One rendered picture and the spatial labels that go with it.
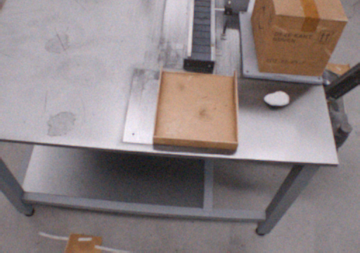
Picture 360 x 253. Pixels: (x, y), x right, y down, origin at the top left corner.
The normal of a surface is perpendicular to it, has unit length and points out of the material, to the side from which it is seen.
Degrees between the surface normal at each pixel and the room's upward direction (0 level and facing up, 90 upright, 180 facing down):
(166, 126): 0
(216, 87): 0
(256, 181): 0
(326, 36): 90
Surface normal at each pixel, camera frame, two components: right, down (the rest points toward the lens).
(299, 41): -0.01, 0.81
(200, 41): 0.06, -0.58
